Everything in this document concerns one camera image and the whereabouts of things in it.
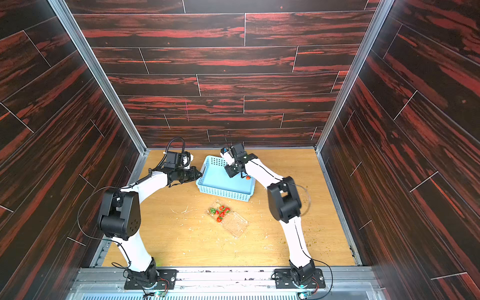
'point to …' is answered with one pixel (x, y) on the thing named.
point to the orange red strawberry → (248, 177)
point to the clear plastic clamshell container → (222, 211)
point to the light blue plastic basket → (215, 180)
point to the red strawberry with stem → (222, 208)
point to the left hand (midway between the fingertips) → (202, 174)
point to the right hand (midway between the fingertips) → (234, 167)
